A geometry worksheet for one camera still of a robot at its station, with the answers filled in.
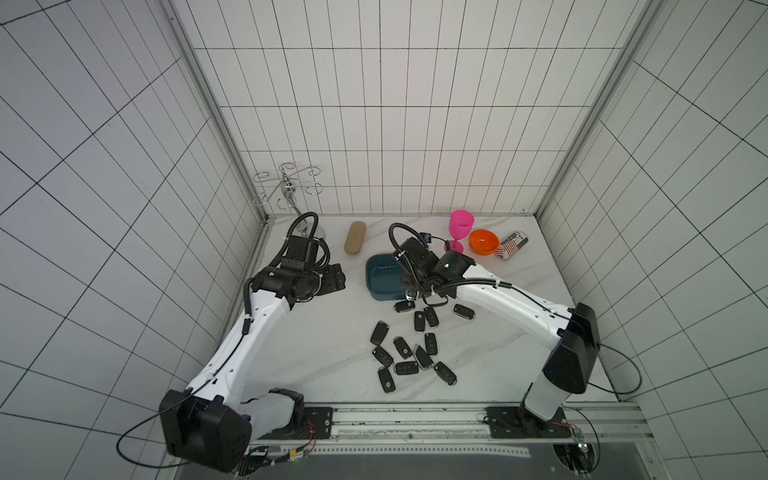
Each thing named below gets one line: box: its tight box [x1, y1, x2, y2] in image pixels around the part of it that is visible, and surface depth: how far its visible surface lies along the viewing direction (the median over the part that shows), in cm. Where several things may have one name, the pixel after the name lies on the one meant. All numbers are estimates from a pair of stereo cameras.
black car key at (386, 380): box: [377, 368, 396, 393], surface depth 81 cm
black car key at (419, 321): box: [414, 311, 425, 334], surface depth 92 cm
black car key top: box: [394, 300, 416, 313], surface depth 94 cm
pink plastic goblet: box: [448, 209, 475, 252], surface depth 100 cm
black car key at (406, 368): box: [394, 361, 419, 375], surface depth 83 cm
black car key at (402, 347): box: [393, 336, 413, 359], surface depth 87 cm
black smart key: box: [370, 320, 390, 346], surface depth 89 cm
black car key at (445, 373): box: [434, 361, 458, 386], surface depth 81 cm
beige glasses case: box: [344, 221, 367, 255], surface depth 112 cm
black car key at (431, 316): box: [424, 306, 439, 329], surface depth 92 cm
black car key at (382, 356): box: [372, 346, 394, 368], surface depth 85 cm
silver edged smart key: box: [413, 344, 435, 371], surface depth 85 cm
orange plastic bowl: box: [468, 229, 500, 256], surface depth 109 cm
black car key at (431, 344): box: [425, 332, 438, 355], surface depth 87 cm
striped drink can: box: [494, 230, 529, 261], surface depth 109 cm
